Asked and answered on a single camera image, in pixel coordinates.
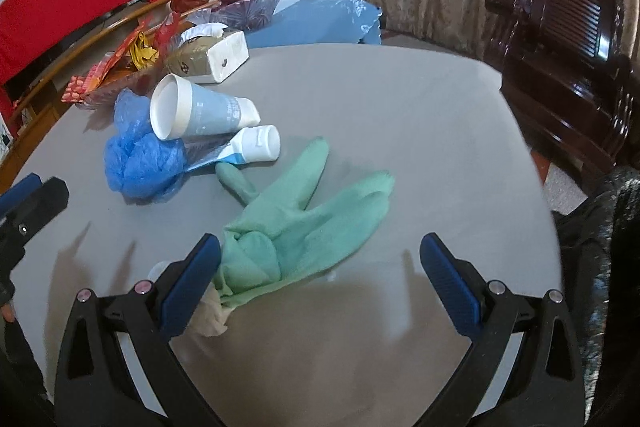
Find blue plastic bag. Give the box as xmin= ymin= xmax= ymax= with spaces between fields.
xmin=103 ymin=89 xmax=188 ymax=204

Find blue white paper cup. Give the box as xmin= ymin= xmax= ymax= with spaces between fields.
xmin=150 ymin=74 xmax=260 ymax=141

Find white blue tube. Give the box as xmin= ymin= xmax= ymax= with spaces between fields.
xmin=184 ymin=124 xmax=281 ymax=172

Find green rubber glove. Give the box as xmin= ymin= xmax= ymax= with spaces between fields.
xmin=190 ymin=138 xmax=395 ymax=337

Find black trash bin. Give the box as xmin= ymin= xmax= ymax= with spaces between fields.
xmin=553 ymin=167 xmax=639 ymax=426

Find wooden TV cabinet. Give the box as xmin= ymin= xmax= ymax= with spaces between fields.
xmin=0 ymin=0 xmax=222 ymax=183

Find glass snack bowl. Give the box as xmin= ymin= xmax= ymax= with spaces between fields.
xmin=61 ymin=52 xmax=164 ymax=109

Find red snack packets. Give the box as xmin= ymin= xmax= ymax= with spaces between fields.
xmin=61 ymin=12 xmax=180 ymax=108

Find gold white tissue box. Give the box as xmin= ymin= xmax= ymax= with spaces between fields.
xmin=164 ymin=23 xmax=250 ymax=83

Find glass fruit bowl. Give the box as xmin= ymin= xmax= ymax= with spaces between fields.
xmin=186 ymin=0 xmax=281 ymax=31

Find blue covered stool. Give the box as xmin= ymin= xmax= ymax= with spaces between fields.
xmin=245 ymin=0 xmax=382 ymax=49

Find dark wooden armchair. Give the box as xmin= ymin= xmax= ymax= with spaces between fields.
xmin=484 ymin=0 xmax=639 ymax=183

